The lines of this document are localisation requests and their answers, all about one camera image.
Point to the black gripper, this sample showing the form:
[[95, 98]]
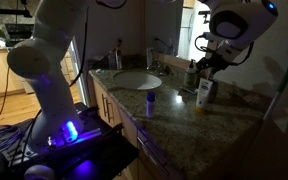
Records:
[[214, 61]]

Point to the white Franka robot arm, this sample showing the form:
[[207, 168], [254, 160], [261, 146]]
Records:
[[50, 83]]

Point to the green soap pump bottle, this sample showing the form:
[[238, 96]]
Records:
[[190, 76]]

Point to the white lotion tube yellow cap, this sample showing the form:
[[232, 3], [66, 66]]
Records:
[[204, 95]]

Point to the white refrigerator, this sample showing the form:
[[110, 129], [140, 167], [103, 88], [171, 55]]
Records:
[[185, 33]]

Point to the chrome faucet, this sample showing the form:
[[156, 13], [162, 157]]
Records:
[[160, 68]]

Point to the green pole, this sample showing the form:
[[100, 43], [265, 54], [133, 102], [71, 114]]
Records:
[[284, 80]]

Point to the white bottle blue cap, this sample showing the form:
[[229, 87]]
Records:
[[150, 105]]

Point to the white oval sink basin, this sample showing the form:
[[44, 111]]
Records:
[[137, 80]]

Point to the bottle with orange cap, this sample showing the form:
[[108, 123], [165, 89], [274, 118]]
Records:
[[118, 59]]

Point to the clear plastic bottle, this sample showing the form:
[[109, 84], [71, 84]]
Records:
[[112, 61]]

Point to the white contact lens case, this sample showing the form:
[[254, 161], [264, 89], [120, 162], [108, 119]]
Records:
[[99, 70]]

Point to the light wood vanity cabinet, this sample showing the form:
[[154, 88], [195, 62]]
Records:
[[97, 96]]

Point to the black robot cart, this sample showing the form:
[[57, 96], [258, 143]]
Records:
[[94, 150]]

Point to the black kitchen appliance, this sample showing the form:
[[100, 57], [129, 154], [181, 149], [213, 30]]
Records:
[[19, 31]]

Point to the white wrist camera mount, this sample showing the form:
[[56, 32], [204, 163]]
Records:
[[219, 46]]

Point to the black wall plug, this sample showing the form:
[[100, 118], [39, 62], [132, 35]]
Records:
[[119, 42]]

